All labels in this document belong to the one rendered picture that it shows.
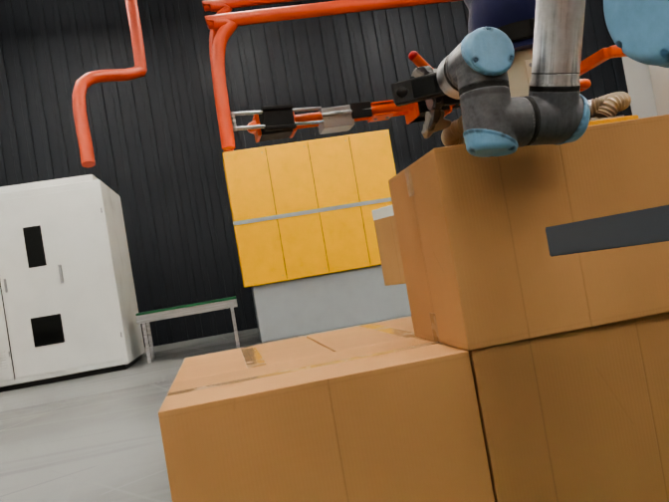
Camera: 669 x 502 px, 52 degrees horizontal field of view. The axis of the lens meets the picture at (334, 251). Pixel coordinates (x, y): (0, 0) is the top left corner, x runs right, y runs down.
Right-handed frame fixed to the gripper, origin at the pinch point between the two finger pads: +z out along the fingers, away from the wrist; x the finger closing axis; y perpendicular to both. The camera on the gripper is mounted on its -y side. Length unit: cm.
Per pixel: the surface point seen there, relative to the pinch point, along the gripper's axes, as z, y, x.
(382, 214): 192, 42, -9
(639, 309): -22, 31, -51
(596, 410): -20, 19, -70
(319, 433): -19, -36, -63
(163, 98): 1053, -66, 309
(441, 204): -19.0, -5.3, -24.3
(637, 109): 103, 132, 11
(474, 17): -1.8, 16.8, 18.2
